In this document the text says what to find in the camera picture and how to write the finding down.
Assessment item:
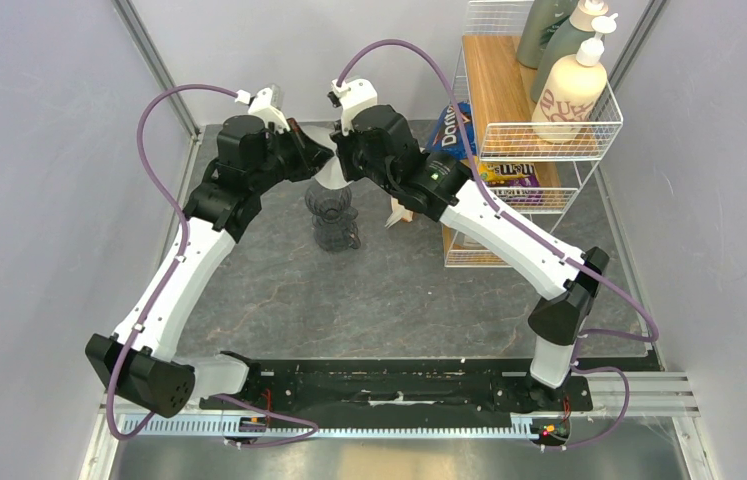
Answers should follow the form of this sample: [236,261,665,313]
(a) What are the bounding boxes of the clear glass carafe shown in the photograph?
[312,216,361,253]

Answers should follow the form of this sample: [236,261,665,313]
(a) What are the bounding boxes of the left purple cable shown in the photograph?
[105,83,320,450]

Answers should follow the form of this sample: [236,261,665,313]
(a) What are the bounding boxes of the dark transparent coffee dripper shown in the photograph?
[305,182,358,228]

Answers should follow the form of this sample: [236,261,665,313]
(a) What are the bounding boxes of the stack of paper filters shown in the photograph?
[385,198,414,229]

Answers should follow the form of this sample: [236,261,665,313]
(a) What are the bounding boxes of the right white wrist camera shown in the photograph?
[328,78,378,136]

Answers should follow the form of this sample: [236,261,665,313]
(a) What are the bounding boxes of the aluminium frame rail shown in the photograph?
[80,372,719,479]

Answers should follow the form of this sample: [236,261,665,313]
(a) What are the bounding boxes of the cream pump bottle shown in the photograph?
[532,33,608,143]

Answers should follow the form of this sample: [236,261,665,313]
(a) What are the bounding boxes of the dark green bottle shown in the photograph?
[516,0,576,69]

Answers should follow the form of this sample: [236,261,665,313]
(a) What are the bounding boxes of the purple cable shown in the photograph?
[105,83,320,450]
[336,38,660,453]

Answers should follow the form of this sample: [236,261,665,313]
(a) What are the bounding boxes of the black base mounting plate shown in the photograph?
[235,358,596,429]

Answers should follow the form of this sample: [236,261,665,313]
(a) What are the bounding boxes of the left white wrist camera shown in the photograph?
[235,84,290,134]

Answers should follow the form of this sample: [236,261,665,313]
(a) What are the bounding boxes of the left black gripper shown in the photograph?
[250,118,335,194]

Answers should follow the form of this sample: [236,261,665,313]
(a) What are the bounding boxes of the white wire shelf rack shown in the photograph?
[452,1,623,232]

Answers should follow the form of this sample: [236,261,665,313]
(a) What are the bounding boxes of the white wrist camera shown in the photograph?
[235,84,290,134]
[328,78,378,136]

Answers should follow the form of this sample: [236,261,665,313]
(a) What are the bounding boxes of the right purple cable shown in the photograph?
[336,38,660,453]

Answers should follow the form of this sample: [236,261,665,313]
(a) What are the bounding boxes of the white paper coffee filter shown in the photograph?
[302,125,350,190]

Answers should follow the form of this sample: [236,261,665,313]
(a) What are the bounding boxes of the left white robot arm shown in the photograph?
[85,115,340,418]

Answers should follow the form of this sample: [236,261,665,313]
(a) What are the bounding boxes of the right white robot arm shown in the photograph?
[330,105,608,409]

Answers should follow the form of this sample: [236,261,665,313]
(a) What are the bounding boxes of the blue Doritos chip bag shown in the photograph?
[425,102,476,160]

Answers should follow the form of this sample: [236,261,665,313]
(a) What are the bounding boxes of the yellow M&M's candy bag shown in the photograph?
[477,161,542,206]

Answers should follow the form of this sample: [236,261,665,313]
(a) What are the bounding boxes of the green pump bottle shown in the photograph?
[530,0,612,103]

